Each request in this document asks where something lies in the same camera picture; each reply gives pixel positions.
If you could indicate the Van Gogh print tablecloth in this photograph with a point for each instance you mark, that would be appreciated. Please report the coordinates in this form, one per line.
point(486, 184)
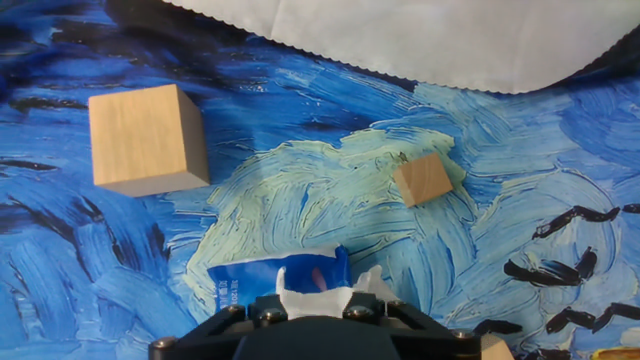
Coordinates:
point(500, 150)

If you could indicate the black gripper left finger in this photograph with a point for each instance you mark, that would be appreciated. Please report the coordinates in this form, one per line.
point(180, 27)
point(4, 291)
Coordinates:
point(205, 345)

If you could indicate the blue tissue pack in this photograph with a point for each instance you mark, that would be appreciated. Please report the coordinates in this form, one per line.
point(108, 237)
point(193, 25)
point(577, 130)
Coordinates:
point(240, 280)

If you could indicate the small wooden cube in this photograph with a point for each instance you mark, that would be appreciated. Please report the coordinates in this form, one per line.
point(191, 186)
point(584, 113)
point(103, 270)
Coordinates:
point(422, 180)
point(495, 350)

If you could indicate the white paper napkin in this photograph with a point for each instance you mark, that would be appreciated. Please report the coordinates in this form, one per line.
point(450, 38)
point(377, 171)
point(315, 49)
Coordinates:
point(315, 302)

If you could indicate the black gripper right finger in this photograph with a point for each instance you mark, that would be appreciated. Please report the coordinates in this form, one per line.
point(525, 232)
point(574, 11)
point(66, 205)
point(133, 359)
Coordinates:
point(430, 345)

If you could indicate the large wooden cube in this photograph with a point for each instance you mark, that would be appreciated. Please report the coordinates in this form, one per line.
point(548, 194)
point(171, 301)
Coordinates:
point(140, 135)

